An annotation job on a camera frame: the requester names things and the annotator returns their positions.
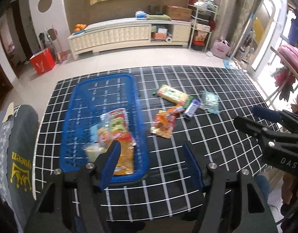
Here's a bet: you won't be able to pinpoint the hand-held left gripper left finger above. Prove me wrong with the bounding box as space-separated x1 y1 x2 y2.
24 140 122 233

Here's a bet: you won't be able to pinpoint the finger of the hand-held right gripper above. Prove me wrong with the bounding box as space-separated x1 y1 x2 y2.
251 105 298 136
233 115 298 146

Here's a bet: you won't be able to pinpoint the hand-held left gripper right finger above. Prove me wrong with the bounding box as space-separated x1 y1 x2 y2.
182 140 278 233

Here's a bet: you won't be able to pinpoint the small orange snack packet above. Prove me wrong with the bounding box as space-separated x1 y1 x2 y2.
112 131 138 176

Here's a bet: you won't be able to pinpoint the white beige snack packet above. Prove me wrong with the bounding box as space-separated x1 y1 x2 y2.
84 143 108 163

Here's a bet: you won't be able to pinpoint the small clear snack packet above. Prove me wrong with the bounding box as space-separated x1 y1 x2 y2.
89 125 103 142

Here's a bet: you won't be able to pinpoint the large red snack packet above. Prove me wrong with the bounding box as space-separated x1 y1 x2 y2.
108 109 128 137

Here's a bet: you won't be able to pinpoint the silver clear snack packet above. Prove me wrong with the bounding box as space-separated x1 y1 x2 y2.
100 113 113 131

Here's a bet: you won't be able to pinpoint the clear teal snack packet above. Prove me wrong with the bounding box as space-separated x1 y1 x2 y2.
199 90 221 114

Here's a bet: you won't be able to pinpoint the blue plastic basket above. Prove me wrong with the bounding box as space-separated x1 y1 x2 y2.
60 73 149 183

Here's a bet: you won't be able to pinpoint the orange crinkled snack packet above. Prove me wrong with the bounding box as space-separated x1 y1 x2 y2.
150 105 184 139

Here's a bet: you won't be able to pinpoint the small purple white tube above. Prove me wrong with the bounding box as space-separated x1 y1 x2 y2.
183 99 200 120

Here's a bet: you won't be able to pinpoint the yellow green snack packet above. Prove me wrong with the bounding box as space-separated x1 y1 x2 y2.
157 84 189 103

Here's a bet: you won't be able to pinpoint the person's right hand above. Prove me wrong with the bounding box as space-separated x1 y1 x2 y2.
281 171 298 201

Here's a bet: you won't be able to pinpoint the red hanging clothes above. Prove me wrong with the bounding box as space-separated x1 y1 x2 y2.
274 68 297 100

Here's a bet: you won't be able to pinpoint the black checked tablecloth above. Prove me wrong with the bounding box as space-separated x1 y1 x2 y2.
34 65 285 222

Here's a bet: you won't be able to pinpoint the person's blue trouser leg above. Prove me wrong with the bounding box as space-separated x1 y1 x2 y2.
254 175 269 203

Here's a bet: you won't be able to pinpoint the wooden folding rack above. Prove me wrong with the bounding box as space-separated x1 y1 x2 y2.
268 46 298 107

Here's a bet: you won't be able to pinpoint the blue mop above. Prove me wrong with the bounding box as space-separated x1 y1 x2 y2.
223 12 255 68

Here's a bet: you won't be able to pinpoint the pink quilt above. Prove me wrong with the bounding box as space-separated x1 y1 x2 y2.
277 44 298 67

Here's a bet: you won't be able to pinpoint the pink gift bag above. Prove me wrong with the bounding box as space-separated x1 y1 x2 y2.
211 37 230 59

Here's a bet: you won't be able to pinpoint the arched standing mirror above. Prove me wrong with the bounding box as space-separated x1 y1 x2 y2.
239 0 277 71

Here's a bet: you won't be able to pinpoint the blue hanging garment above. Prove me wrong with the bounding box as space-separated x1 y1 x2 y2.
288 10 298 46

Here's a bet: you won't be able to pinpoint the grey printed cloth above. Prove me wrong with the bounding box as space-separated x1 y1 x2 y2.
0 104 40 224

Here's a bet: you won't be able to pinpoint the patterned beige curtain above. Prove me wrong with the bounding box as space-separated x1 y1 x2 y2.
233 0 263 61

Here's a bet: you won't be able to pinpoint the white metal shelf rack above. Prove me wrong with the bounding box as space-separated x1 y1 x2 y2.
189 0 218 51

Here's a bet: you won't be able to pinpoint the red gift bag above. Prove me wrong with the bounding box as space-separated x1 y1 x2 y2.
30 48 56 76

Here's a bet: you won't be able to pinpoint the broom and dustpan set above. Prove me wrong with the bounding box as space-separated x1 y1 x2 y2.
38 25 68 65

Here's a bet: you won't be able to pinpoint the cream television cabinet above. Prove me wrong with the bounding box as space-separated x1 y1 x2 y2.
68 18 192 60

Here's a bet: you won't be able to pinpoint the brown cardboard box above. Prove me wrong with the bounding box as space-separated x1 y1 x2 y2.
163 5 193 22

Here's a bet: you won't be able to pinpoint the green folded cloth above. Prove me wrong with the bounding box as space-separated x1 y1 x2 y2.
146 15 171 21

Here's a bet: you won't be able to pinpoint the plate of oranges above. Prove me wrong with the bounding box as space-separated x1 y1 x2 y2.
74 24 87 35

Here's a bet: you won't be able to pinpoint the black router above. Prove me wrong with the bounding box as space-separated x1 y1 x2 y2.
148 5 164 15

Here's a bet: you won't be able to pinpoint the dark wooden door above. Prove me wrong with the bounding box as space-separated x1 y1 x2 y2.
0 1 31 78

